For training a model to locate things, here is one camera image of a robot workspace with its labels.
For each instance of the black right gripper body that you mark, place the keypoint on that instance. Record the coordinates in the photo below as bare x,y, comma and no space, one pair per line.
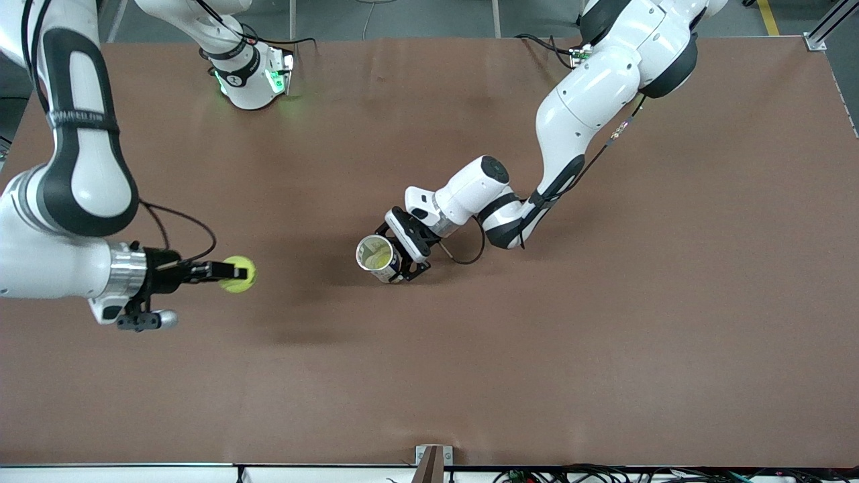
161,270

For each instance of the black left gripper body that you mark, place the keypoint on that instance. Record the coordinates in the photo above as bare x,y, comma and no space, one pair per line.
401,229

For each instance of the yellow tennis ball black print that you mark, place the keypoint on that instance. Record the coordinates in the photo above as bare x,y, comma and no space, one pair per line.
379,255

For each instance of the clear tennis ball can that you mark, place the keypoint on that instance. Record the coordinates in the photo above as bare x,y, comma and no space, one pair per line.
386,274

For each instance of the yellow tennis ball brown print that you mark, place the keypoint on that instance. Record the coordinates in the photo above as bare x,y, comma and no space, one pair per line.
243,285

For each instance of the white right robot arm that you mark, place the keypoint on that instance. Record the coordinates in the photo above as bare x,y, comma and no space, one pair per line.
54,268

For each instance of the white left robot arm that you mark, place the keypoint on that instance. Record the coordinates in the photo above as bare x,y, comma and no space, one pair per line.
590,94

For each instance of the brown paper table cover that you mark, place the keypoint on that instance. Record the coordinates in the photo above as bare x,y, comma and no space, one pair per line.
429,369

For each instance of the metal base connector plate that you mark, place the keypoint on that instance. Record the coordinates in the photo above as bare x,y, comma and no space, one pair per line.
580,55
287,67

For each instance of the white vertical pole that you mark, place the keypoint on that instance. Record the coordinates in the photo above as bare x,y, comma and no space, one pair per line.
496,17

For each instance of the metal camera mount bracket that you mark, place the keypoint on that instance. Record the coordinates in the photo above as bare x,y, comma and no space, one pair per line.
433,466

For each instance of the white table edge rail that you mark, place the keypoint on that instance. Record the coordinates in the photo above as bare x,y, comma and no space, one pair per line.
100,475

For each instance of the aluminium frame profile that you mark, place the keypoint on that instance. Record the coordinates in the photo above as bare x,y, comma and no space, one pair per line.
815,41

